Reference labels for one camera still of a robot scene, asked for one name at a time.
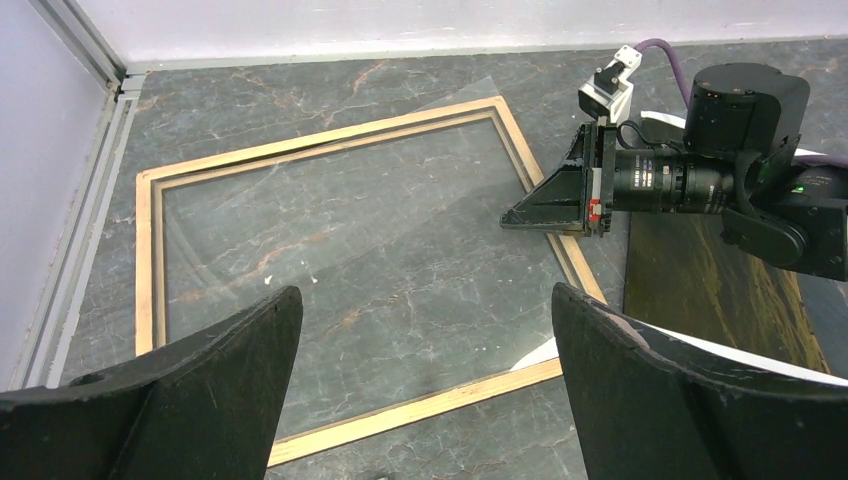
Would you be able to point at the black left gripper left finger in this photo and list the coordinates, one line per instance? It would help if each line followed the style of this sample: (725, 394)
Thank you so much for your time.
(204, 407)

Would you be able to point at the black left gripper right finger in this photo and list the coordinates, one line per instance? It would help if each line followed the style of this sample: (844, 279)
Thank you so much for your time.
(651, 403)

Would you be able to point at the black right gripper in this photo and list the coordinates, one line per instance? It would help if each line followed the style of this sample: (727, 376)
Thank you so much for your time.
(596, 178)

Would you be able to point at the landscape photo print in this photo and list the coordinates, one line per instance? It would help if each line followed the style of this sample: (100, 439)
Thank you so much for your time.
(680, 275)

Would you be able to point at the clear acrylic sheet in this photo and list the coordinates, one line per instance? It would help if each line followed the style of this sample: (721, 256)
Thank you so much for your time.
(344, 245)

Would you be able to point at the light wooden picture frame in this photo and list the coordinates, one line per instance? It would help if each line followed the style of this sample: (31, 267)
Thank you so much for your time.
(331, 265)

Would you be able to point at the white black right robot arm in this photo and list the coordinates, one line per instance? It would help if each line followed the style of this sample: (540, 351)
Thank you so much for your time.
(737, 158)

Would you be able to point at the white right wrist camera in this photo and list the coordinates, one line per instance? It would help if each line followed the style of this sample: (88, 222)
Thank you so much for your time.
(608, 93)

